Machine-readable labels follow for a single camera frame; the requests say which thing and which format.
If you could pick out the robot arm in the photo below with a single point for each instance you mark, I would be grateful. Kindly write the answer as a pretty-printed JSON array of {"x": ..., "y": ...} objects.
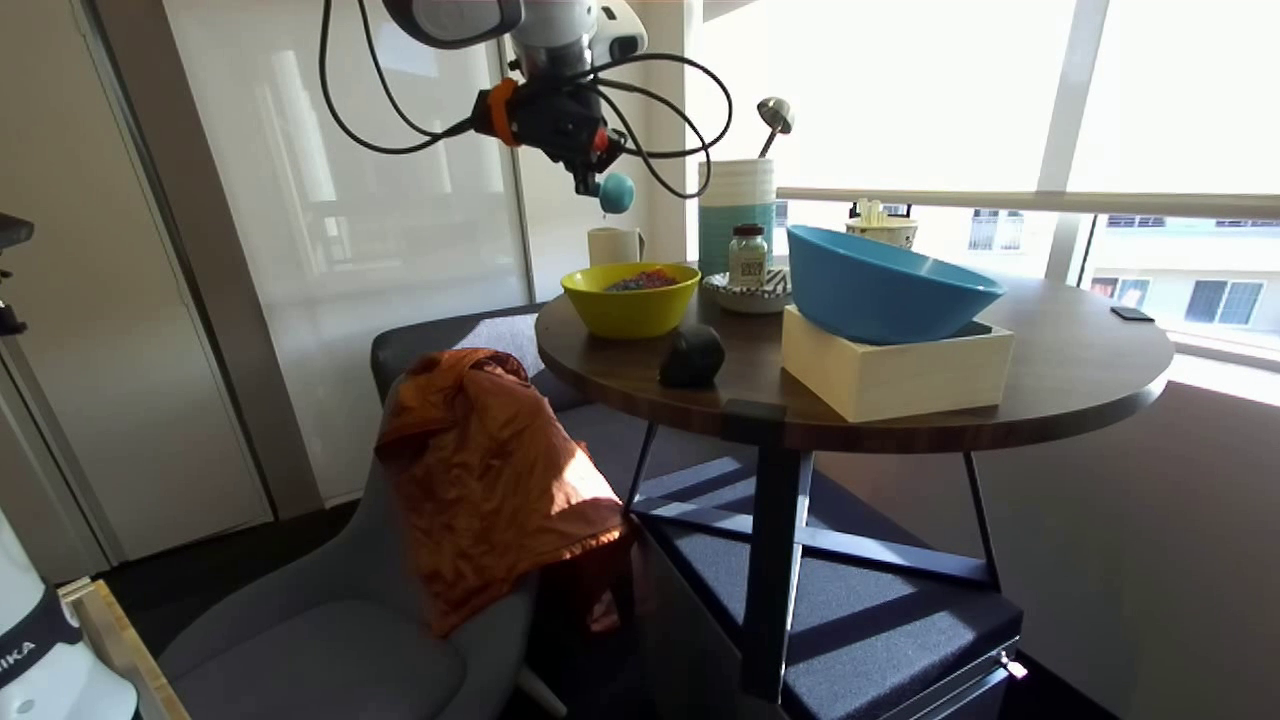
[{"x": 558, "y": 43}]

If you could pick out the black round object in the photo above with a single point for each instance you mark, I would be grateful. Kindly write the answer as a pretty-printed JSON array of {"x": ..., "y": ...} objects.
[{"x": 692, "y": 359}]

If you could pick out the teal and white ribbed canister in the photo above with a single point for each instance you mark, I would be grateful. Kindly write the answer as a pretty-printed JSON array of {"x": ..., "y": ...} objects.
[{"x": 733, "y": 195}]

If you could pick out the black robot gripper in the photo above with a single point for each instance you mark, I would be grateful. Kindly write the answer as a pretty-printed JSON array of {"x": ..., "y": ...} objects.
[{"x": 552, "y": 117}]

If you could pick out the blue patterned white plate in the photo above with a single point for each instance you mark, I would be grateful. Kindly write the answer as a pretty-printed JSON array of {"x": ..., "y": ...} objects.
[{"x": 750, "y": 298}]

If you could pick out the dark grey sofa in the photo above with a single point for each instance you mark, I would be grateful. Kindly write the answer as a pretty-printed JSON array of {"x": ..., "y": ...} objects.
[{"x": 510, "y": 330}]

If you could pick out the cream wooden box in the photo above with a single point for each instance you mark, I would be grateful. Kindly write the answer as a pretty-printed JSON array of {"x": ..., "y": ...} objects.
[{"x": 891, "y": 383}]

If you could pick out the blue ladle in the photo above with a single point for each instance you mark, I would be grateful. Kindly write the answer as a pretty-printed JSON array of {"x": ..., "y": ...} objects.
[{"x": 617, "y": 195}]

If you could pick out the orange jacket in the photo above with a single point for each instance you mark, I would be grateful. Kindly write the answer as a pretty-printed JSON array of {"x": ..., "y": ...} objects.
[{"x": 489, "y": 482}]

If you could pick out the grey armchair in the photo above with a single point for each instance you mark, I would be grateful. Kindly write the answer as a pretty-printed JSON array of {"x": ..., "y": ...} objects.
[{"x": 341, "y": 633}]

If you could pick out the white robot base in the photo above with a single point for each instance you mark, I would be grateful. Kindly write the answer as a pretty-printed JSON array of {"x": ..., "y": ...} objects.
[{"x": 44, "y": 660}]

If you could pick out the yellow bowl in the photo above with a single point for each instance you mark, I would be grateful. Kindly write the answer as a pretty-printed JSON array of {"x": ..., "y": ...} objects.
[{"x": 630, "y": 315}]

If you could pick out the round dark wooden table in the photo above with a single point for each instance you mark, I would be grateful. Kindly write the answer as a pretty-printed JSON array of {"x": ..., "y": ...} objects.
[{"x": 1044, "y": 366}]

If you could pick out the small black remote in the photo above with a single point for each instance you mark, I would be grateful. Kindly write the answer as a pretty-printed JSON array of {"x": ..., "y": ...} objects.
[{"x": 1131, "y": 315}]

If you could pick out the metal spoon in canister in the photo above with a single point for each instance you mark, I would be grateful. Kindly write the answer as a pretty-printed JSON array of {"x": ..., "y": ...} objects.
[{"x": 776, "y": 120}]

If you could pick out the glass spice jar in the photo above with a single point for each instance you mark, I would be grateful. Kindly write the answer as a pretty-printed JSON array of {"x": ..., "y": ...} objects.
[{"x": 745, "y": 258}]

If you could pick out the white mug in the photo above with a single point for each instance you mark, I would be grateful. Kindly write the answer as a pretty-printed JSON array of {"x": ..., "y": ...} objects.
[{"x": 615, "y": 247}]

